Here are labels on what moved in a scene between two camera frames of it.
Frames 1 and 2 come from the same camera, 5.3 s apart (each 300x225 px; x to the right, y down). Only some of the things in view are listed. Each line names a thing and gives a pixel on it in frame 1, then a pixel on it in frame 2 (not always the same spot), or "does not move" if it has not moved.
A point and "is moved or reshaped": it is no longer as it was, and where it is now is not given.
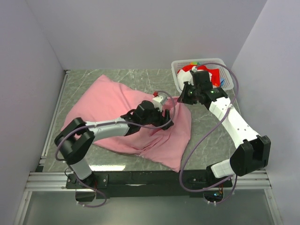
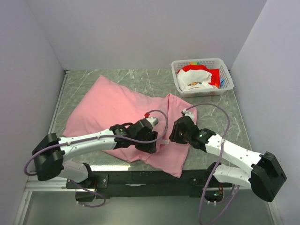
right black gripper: (183, 98) to (174, 136)
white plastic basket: (177, 63) does not move
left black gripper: (161, 120) to (149, 147)
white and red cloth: (186, 74) does not move
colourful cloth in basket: (214, 73) does not move
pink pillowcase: (108, 100) is moved or reshaped
